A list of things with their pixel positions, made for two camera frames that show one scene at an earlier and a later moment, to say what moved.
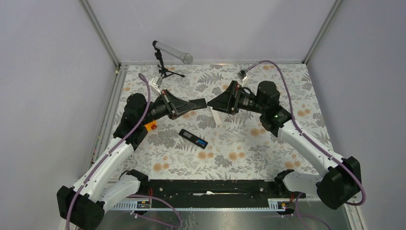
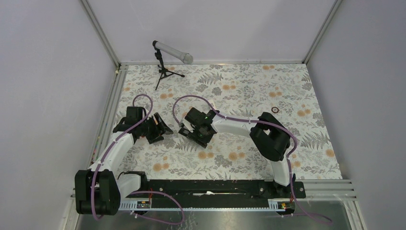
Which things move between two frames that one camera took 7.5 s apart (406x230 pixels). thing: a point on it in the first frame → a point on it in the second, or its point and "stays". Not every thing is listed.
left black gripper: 174,105 → 156,136
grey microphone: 186,58 stays
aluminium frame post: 100,32 stays
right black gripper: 228,101 → 193,135
